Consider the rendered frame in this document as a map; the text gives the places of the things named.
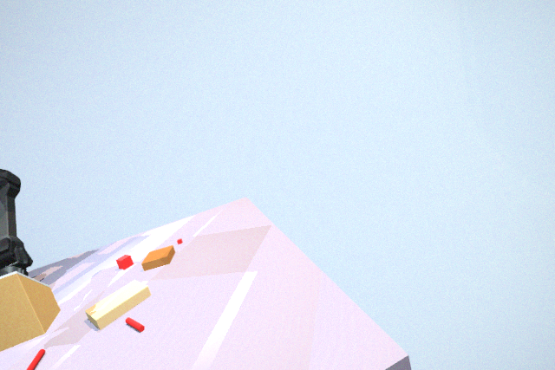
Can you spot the red cylinder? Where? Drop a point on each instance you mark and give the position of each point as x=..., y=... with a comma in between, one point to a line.
x=135, y=324
x=34, y=363

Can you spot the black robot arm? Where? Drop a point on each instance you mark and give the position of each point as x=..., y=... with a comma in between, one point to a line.
x=12, y=250

